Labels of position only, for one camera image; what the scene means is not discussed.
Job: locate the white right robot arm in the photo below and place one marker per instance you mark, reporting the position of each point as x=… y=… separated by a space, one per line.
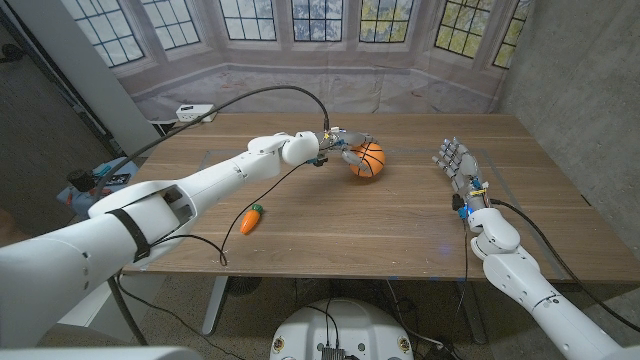
x=515 y=270

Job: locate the white power strip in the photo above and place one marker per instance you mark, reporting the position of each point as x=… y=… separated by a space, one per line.
x=192 y=113

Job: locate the blue tool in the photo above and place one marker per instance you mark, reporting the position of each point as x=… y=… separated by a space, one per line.
x=103 y=170

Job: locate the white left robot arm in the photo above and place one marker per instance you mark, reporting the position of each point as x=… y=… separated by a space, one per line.
x=225 y=172

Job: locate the printed window backdrop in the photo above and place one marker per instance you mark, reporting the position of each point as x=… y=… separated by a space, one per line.
x=350 y=75

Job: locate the black frame bar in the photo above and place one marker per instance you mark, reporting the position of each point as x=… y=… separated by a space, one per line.
x=65 y=92

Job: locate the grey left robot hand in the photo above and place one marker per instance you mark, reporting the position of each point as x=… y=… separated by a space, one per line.
x=350 y=137

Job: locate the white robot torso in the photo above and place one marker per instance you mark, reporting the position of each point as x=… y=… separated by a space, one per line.
x=345 y=325

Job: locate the dark metal stand leg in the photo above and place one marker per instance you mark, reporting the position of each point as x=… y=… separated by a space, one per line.
x=127 y=312

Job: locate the black fan under table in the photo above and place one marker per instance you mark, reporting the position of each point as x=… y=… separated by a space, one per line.
x=243 y=286

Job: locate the orange toy carrot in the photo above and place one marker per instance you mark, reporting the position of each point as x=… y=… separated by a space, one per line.
x=249 y=221

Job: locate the black cup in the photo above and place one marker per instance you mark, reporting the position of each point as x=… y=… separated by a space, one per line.
x=80 y=180

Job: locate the red tool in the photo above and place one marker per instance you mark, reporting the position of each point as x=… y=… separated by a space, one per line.
x=95 y=192

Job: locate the person's bare leg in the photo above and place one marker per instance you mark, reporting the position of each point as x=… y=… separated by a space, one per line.
x=7 y=230

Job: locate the blue stool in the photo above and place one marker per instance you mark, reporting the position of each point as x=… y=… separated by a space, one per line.
x=126 y=167

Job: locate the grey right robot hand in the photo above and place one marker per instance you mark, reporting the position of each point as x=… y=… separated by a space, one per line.
x=462 y=167

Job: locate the grey table leg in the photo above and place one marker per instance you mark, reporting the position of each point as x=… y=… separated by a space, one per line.
x=472 y=315
x=214 y=305

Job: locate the orange toy basketball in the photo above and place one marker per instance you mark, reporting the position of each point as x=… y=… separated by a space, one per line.
x=375 y=159

